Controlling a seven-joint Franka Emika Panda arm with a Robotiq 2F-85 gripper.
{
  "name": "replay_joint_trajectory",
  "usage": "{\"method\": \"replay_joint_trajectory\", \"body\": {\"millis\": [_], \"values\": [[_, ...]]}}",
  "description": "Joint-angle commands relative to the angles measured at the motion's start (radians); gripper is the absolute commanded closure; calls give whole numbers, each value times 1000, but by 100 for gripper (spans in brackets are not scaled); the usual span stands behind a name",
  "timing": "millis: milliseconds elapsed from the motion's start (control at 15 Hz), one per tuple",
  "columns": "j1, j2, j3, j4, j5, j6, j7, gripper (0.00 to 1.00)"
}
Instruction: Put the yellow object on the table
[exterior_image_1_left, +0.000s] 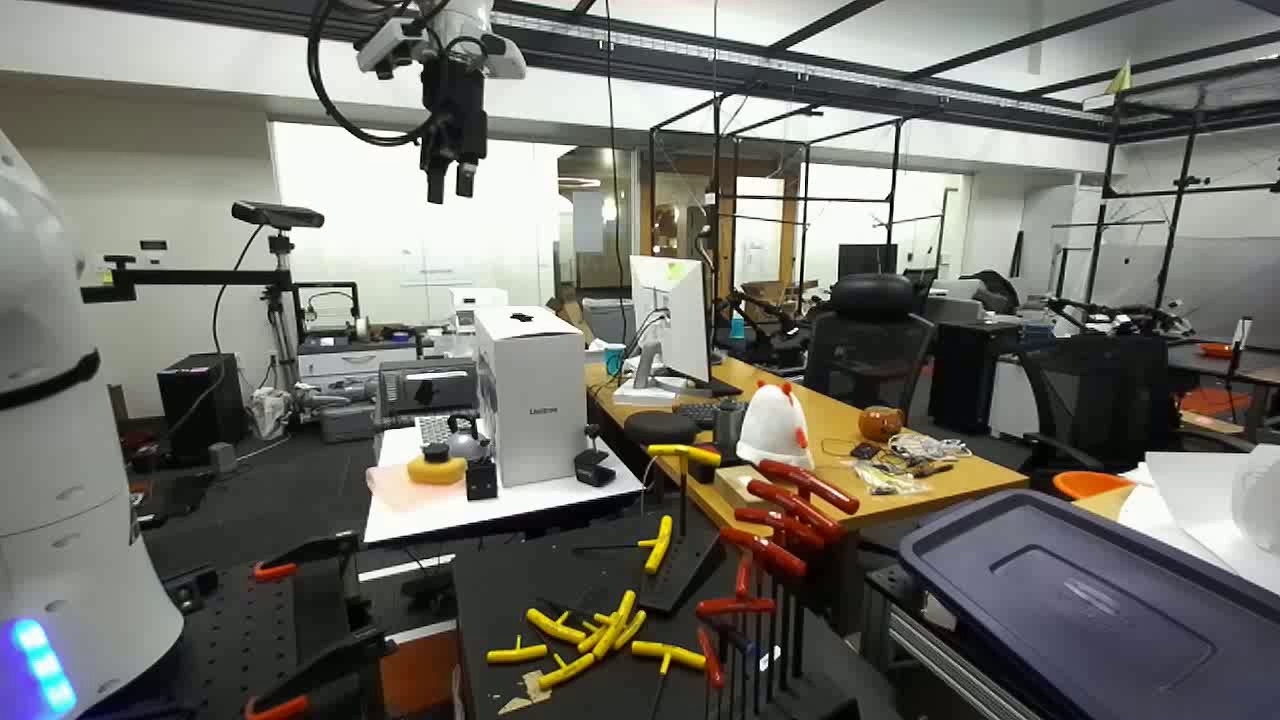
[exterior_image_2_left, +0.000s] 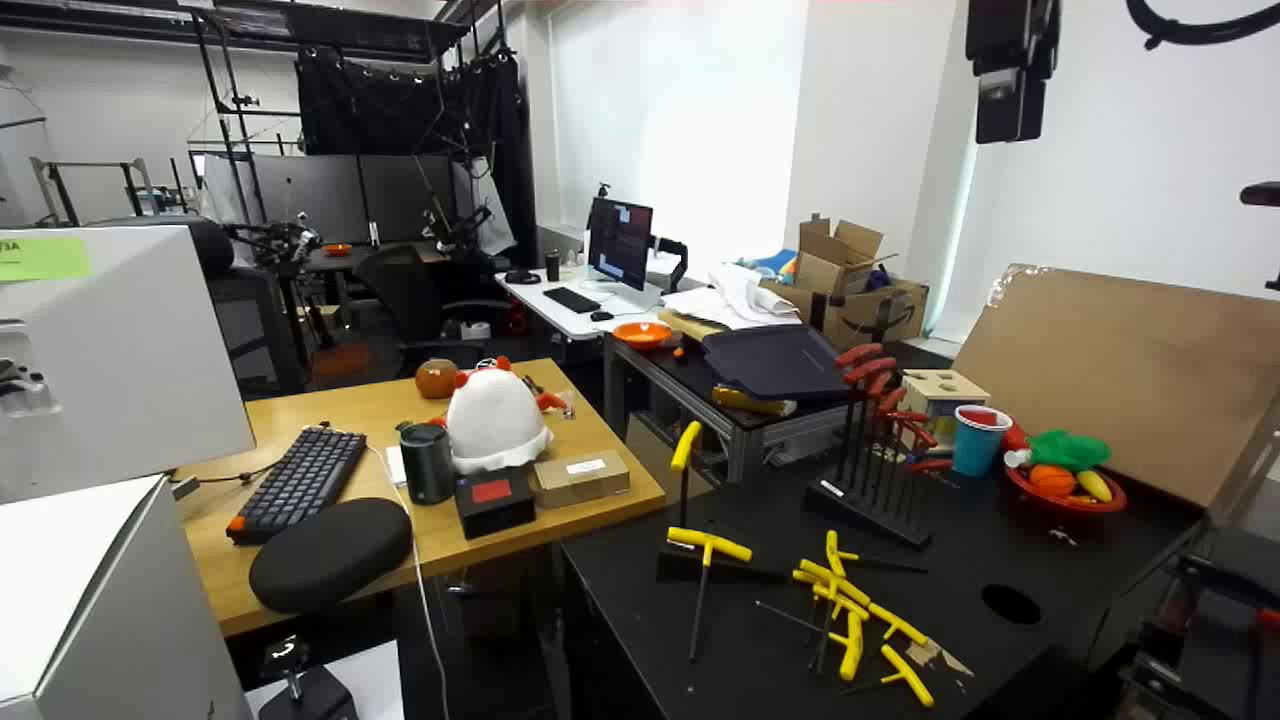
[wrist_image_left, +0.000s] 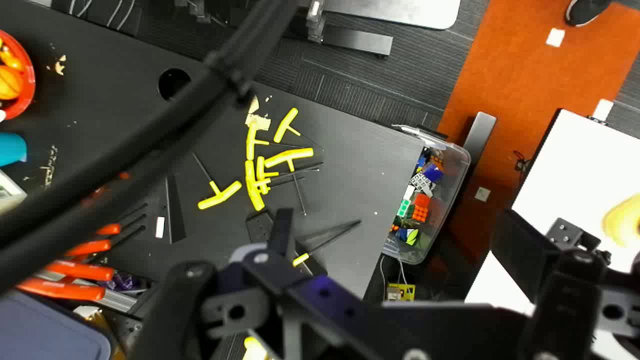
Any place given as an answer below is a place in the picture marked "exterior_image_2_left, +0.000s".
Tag red handled pliers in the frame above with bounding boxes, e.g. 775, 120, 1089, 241
494, 351, 580, 423

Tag wooden desk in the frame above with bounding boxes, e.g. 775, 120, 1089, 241
171, 351, 671, 640

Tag black cylindrical cup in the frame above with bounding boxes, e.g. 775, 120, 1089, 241
397, 415, 460, 508

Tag grey partition panel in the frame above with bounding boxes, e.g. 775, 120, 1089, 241
195, 148, 463, 252

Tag yellow handled tool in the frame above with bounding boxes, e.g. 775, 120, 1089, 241
707, 379, 806, 423

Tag black keyboard orange edge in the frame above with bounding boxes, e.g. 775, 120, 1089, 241
220, 423, 371, 547

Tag orange-brown ball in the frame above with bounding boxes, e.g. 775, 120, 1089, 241
411, 351, 471, 404

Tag small black keyboard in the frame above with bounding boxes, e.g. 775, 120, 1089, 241
541, 284, 610, 318

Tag black backdrop curtain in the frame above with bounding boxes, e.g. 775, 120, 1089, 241
293, 40, 541, 269

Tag black box red label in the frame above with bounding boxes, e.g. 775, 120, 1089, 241
451, 466, 541, 542

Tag green sticky note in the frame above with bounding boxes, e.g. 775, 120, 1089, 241
0, 232, 97, 288

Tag brown cardboard board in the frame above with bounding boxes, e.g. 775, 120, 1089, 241
948, 261, 1280, 511

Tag dark blue bin lid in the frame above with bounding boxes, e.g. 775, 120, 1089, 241
702, 318, 854, 404

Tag white desk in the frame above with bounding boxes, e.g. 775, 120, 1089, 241
494, 261, 714, 346

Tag white papers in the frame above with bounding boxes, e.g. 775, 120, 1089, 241
659, 261, 807, 334

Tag white dome-shaped cover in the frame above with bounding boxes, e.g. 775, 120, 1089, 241
440, 363, 556, 480

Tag black upright hex key rack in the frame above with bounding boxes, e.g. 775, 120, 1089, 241
802, 472, 941, 555

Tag black ladder rack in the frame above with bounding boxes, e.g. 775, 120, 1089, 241
188, 7, 278, 226

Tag wooden box with holes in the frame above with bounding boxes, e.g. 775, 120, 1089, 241
899, 363, 997, 421

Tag dark computer screen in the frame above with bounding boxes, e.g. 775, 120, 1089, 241
584, 192, 659, 292

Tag black wedge hex key stand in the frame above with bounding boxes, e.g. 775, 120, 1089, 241
656, 527, 797, 589

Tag orange toy fruit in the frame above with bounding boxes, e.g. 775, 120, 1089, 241
1030, 461, 1079, 505

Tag tan flat box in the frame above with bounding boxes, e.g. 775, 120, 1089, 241
529, 447, 636, 511

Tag blue item on papers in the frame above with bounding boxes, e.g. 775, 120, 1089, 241
739, 243, 806, 279

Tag black curved desk stand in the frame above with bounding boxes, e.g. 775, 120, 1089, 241
647, 232, 697, 300

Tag blue cup with red lid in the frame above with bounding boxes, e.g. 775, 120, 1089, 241
948, 401, 1018, 483

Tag black mesh office chair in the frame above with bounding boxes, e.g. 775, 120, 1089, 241
355, 241, 538, 375

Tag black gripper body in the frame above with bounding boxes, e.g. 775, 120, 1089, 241
965, 0, 1064, 78

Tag white computer monitor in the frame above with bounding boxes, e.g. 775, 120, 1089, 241
0, 221, 261, 508

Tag open cardboard box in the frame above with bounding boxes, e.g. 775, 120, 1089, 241
771, 213, 931, 355

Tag black metal side table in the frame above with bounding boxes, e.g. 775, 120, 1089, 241
602, 332, 858, 488

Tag black padded office chair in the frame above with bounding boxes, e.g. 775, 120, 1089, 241
179, 216, 296, 401

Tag orange toy bowl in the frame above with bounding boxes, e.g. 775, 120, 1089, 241
1000, 457, 1132, 519

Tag white hanging cable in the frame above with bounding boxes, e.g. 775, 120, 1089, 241
409, 535, 455, 720

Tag green toy vegetable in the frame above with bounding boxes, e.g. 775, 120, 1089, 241
1030, 423, 1117, 474

